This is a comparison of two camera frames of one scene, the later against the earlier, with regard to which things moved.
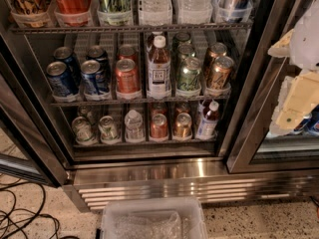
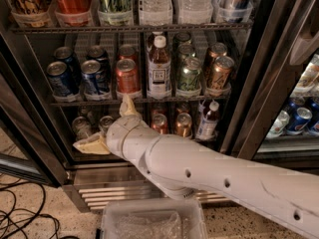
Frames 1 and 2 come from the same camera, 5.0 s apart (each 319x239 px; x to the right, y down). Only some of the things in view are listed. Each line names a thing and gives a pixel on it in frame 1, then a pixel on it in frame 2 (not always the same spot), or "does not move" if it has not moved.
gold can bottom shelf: [183, 126] does not move
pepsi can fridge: [313, 126] to [299, 120]
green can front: [190, 76] does not move
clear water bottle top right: [194, 3] does not move
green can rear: [179, 37] does not move
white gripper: [306, 45] to [120, 133]
